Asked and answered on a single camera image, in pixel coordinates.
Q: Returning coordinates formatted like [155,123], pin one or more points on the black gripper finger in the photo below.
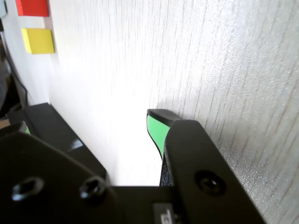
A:
[201,163]
[46,186]

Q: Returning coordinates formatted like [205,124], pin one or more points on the red wooden cube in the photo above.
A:
[32,8]

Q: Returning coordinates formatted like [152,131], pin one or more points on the black cardboard box tray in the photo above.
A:
[53,126]

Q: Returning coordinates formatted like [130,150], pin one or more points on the yellow wooden cube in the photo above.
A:
[38,40]

